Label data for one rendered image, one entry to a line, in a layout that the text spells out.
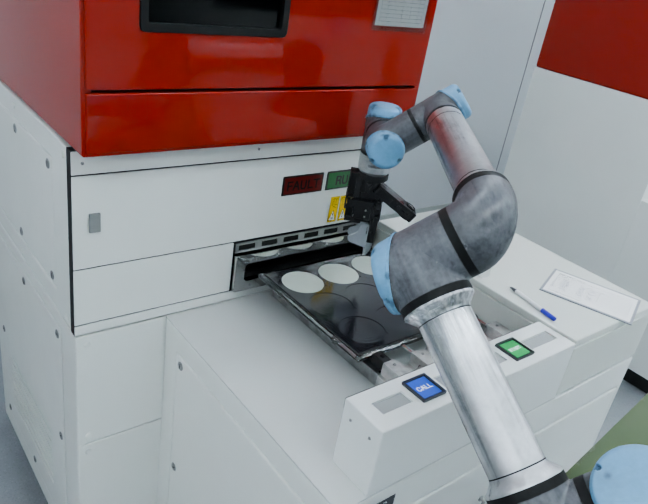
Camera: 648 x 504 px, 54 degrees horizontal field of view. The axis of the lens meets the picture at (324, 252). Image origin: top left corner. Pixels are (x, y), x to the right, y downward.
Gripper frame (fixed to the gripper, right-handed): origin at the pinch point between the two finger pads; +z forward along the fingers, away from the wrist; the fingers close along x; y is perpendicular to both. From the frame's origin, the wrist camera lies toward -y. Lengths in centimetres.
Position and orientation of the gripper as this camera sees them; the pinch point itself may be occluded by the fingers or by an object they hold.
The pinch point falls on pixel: (367, 250)
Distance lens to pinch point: 154.9
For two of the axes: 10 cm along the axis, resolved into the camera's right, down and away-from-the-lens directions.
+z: -1.4, 8.7, 4.6
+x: -0.3, 4.7, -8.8
